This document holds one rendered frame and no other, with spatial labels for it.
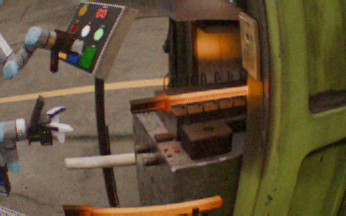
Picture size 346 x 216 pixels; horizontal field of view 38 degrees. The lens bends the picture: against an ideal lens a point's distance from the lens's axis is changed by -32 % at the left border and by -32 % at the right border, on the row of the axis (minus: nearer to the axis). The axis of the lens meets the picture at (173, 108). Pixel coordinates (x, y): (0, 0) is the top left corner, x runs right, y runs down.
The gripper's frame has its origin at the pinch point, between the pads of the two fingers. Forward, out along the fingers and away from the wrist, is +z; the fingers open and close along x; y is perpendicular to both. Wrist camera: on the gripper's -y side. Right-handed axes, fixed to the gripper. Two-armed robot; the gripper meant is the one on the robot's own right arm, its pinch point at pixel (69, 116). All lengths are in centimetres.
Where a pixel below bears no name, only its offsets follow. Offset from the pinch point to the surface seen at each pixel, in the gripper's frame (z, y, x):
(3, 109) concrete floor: -39, 100, -243
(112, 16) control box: 24, -16, -45
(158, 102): 27.8, -0.8, 1.2
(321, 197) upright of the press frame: 76, 26, 42
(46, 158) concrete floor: -2, 100, -153
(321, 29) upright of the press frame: 66, -38, 42
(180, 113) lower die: 32.0, 0.6, 6.7
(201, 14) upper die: 38.2, -29.2, 7.6
